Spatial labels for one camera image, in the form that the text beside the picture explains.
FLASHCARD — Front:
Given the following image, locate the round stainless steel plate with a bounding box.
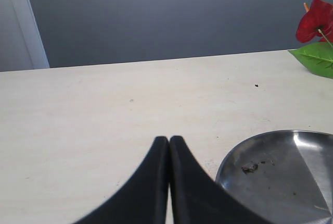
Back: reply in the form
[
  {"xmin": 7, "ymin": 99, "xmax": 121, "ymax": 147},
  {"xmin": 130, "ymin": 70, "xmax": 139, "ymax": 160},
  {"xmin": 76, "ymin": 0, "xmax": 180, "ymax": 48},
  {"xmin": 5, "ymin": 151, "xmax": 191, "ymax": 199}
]
[{"xmin": 215, "ymin": 130, "xmax": 332, "ymax": 223}]

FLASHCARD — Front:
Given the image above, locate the red artificial anthurium flower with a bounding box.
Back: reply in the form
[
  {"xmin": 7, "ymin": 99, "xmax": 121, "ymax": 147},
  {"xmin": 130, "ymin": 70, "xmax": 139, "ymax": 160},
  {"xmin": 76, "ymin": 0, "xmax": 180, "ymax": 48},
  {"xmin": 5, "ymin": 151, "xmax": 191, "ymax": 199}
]
[{"xmin": 288, "ymin": 0, "xmax": 332, "ymax": 79}]

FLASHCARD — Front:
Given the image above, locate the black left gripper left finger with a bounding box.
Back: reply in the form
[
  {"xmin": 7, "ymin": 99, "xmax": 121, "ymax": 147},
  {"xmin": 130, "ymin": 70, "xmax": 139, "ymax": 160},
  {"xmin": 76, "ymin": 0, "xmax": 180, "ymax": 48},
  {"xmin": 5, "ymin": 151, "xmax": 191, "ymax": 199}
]
[{"xmin": 76, "ymin": 136, "xmax": 169, "ymax": 223}]

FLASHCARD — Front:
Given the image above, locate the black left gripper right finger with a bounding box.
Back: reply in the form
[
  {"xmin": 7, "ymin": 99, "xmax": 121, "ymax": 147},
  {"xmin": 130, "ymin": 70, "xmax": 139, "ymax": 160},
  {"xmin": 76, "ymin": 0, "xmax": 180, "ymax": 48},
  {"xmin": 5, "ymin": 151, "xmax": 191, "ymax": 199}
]
[{"xmin": 170, "ymin": 135, "xmax": 269, "ymax": 223}]

